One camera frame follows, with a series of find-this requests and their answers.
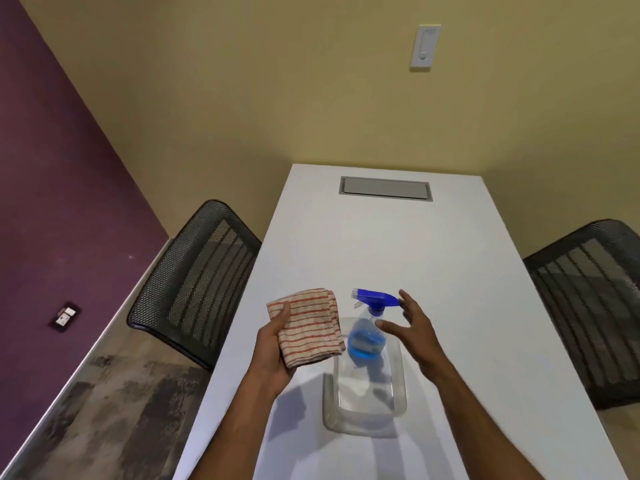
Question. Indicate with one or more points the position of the person's right hand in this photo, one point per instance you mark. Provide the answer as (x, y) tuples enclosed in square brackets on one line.
[(419, 335)]

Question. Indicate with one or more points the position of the person's left hand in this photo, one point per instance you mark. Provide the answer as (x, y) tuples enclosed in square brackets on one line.
[(270, 355)]

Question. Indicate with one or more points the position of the person's left thumb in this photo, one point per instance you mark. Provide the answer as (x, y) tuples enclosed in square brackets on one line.
[(284, 314)]

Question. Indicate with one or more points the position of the person's right thumb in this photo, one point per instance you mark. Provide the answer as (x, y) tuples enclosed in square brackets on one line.
[(390, 325)]

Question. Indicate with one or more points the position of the red striped white cloth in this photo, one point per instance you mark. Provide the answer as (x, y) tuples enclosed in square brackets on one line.
[(311, 325)]

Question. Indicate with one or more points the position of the person's right forearm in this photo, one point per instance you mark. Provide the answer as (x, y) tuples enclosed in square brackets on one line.
[(484, 428)]

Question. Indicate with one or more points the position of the person's left forearm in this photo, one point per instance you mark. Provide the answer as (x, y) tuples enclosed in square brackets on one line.
[(231, 429)]

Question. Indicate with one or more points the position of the blue spray bottle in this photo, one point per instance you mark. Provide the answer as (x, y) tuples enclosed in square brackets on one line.
[(369, 325)]

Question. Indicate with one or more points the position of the clear glass baking dish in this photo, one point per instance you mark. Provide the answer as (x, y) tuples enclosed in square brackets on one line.
[(364, 383)]

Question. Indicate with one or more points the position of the black mesh office chair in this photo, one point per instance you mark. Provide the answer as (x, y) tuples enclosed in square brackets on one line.
[(194, 283), (589, 309)]

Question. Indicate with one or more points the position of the wall outlet plate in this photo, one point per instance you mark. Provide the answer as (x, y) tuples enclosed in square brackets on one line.
[(65, 316)]

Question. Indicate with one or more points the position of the white wall switch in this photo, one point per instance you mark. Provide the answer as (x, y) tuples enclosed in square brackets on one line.
[(425, 46)]

